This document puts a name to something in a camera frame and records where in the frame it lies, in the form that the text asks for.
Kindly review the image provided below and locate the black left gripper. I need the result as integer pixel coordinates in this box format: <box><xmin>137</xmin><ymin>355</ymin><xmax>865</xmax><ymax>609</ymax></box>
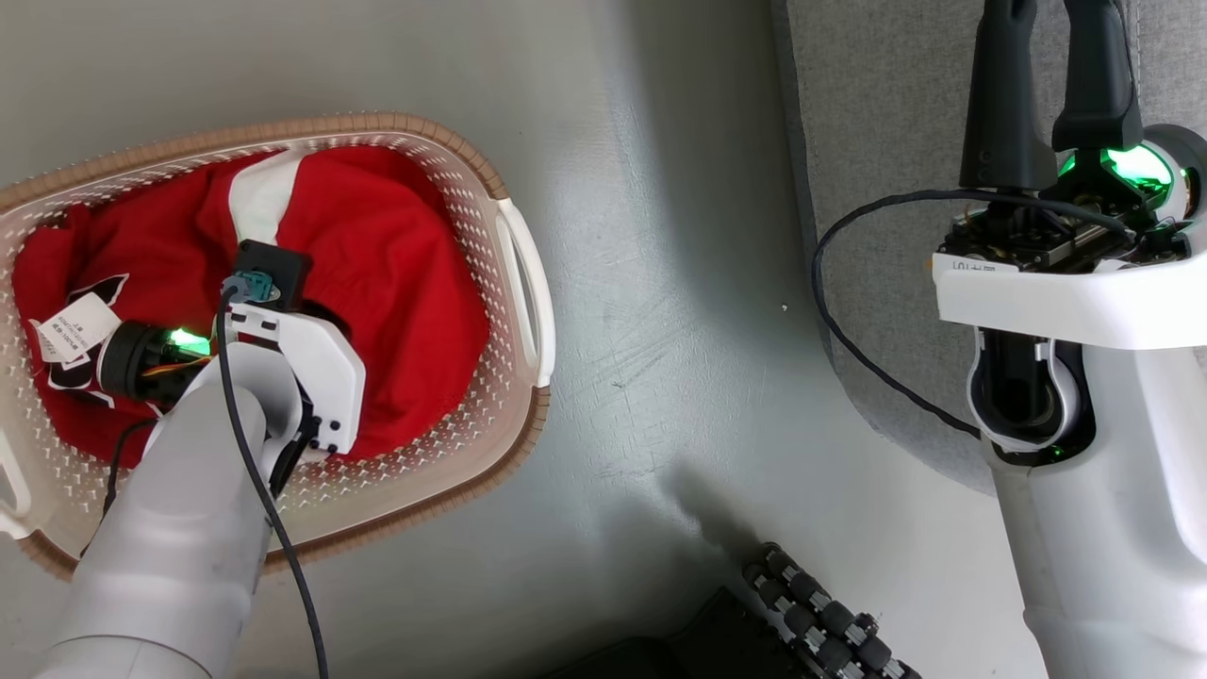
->
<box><xmin>97</xmin><ymin>321</ymin><xmax>216</xmax><ymax>408</ymax></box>

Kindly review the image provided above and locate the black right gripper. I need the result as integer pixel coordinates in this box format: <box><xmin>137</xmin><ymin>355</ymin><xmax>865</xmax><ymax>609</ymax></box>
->
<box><xmin>943</xmin><ymin>0</ymin><xmax>1207</xmax><ymax>274</ymax></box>

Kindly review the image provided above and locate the red garment with white stripe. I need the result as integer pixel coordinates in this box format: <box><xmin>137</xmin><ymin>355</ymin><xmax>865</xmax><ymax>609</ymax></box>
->
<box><xmin>189</xmin><ymin>143</ymin><xmax>491</xmax><ymax>463</ymax></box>

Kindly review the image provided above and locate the white paper clothing tag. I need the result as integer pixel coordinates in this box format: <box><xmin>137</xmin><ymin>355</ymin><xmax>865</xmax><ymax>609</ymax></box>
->
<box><xmin>36</xmin><ymin>291</ymin><xmax>124</xmax><ymax>367</ymax></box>

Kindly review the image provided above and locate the white perforated basket brown rim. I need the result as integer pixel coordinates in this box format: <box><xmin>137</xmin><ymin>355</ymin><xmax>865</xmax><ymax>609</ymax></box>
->
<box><xmin>0</xmin><ymin>113</ymin><xmax>557</xmax><ymax>581</ymax></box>

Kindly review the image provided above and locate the black roller wheel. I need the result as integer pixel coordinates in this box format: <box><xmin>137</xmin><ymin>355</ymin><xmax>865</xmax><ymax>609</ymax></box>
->
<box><xmin>742</xmin><ymin>542</ymin><xmax>923</xmax><ymax>679</ymax></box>

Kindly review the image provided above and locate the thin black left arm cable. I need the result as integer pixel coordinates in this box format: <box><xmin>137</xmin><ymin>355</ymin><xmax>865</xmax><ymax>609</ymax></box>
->
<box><xmin>102</xmin><ymin>418</ymin><xmax>159</xmax><ymax>557</ymax></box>

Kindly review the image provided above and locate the black left camera cable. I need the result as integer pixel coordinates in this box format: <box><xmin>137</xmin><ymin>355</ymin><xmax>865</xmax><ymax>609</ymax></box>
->
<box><xmin>216</xmin><ymin>286</ymin><xmax>330</xmax><ymax>679</ymax></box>

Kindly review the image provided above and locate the teal cable connector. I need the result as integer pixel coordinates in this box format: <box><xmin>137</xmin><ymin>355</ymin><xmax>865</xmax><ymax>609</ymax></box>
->
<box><xmin>223</xmin><ymin>271</ymin><xmax>281</xmax><ymax>305</ymax></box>

